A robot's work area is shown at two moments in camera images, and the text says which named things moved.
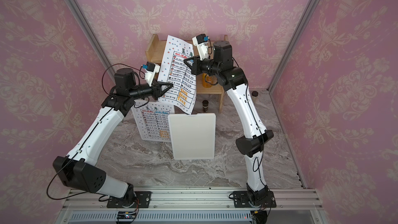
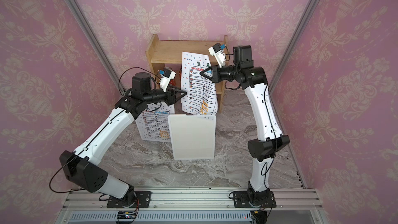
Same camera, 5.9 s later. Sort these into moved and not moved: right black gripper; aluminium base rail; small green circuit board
Moved: right black gripper
Not moved: aluminium base rail; small green circuit board
